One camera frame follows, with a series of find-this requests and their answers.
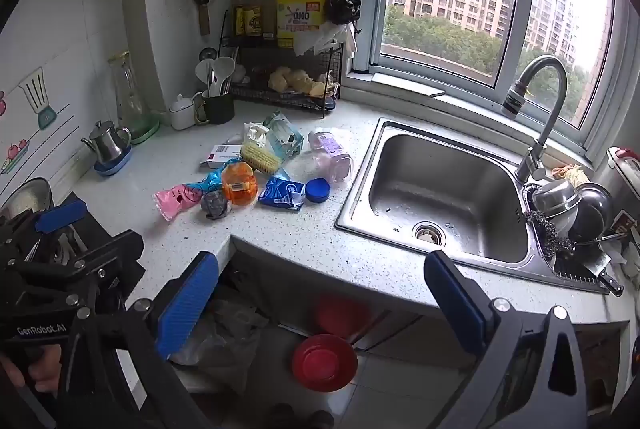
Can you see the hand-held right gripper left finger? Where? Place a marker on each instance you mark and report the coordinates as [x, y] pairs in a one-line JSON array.
[[187, 304]]

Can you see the yellow bristle scrub brush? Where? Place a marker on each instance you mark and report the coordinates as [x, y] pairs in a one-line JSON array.
[[257, 156]]

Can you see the steel wok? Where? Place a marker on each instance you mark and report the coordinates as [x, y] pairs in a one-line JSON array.
[[25, 199]]

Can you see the grey cloth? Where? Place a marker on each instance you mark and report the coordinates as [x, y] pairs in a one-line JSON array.
[[215, 205]]

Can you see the kitchen wall sticker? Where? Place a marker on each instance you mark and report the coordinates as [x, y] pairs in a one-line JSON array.
[[37, 94]]

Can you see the steel teapot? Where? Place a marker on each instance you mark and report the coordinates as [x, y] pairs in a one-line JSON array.
[[107, 144]]

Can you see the white ladle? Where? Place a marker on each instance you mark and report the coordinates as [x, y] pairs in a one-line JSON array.
[[203, 71]]

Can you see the pink and blue packet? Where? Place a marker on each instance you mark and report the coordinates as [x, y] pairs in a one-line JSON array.
[[177, 198]]

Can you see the yellow dish cloth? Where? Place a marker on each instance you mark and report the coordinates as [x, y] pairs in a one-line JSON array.
[[570, 173]]

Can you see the grey plastic bag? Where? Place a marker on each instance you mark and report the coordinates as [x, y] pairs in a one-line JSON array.
[[230, 329]]

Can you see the clear plastic jar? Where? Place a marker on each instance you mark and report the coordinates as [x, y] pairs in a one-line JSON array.
[[330, 154]]

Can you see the blue round lid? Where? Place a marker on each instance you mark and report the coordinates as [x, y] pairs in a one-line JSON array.
[[317, 190]]

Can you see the white medicine box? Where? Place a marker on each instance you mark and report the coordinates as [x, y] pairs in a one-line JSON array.
[[220, 155]]

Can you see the dark green utensil mug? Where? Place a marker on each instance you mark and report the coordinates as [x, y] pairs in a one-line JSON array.
[[220, 109]]

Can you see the stainless steel sink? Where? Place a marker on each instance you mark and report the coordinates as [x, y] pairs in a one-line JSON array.
[[450, 189]]

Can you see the white rubber glove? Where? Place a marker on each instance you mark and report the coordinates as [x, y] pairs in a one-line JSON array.
[[255, 131]]

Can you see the ginger root piece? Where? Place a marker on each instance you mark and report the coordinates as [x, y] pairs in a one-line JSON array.
[[302, 81], [279, 79]]

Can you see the steel bowl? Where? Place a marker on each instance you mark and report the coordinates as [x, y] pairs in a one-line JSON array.
[[555, 199]]

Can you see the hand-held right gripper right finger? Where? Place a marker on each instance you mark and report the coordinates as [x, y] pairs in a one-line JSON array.
[[455, 304]]

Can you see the white plastic bag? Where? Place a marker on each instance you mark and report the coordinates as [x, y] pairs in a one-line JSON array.
[[320, 39]]

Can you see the blue saucer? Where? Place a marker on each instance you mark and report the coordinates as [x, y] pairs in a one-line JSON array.
[[112, 168]]

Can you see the window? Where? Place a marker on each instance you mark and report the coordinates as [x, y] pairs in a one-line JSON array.
[[515, 9]]

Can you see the steel wool scrubber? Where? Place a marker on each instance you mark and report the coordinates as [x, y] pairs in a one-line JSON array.
[[550, 234]]

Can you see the teal torn package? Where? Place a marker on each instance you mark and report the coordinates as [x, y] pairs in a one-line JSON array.
[[282, 134]]

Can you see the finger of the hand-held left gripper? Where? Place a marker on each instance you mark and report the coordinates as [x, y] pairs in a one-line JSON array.
[[100, 254], [60, 216]]

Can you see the white rice cooker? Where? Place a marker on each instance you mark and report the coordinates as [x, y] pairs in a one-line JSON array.
[[625, 174]]

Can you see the black plastic bag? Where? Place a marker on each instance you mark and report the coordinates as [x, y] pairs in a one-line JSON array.
[[342, 4]]

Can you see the glass carafe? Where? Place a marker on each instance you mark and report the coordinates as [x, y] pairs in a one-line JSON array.
[[127, 99]]

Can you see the black cooking pot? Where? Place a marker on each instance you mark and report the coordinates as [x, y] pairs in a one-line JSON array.
[[595, 209]]

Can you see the person's left hand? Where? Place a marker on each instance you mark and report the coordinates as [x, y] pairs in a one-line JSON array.
[[44, 368]]

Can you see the green plastic tray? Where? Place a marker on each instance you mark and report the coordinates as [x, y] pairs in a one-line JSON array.
[[150, 129]]

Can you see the yellow detergent jug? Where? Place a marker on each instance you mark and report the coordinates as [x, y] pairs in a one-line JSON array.
[[300, 4]]

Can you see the red plastic basin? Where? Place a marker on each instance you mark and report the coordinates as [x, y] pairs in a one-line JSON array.
[[325, 364]]

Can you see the white lidded sugar pot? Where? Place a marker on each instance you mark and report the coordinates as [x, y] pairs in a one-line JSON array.
[[181, 114]]

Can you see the orange plastic container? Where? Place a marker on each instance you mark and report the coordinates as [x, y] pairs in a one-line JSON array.
[[239, 186]]

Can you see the white rice paddle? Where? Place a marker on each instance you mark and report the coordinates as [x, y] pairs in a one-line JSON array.
[[225, 68]]

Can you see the chrome faucet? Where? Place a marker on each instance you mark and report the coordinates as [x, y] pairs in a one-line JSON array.
[[542, 129]]

